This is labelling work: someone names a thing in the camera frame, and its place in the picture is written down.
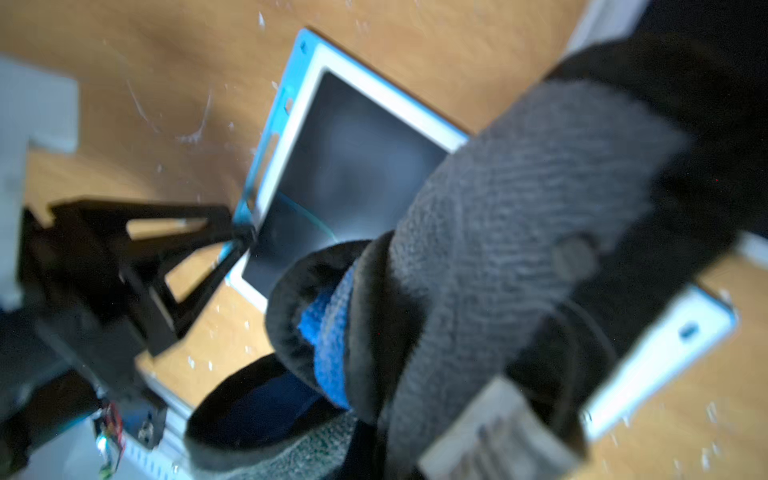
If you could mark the aluminium front rail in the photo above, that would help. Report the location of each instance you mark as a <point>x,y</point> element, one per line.
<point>74,453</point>

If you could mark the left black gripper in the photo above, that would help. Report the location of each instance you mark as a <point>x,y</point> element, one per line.
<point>91,301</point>

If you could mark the grey microfibre cloth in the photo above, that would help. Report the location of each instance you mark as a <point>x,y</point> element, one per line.
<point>464,343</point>

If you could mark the blue-edged white drawing tablet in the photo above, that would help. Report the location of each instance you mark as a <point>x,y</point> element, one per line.
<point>342,155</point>

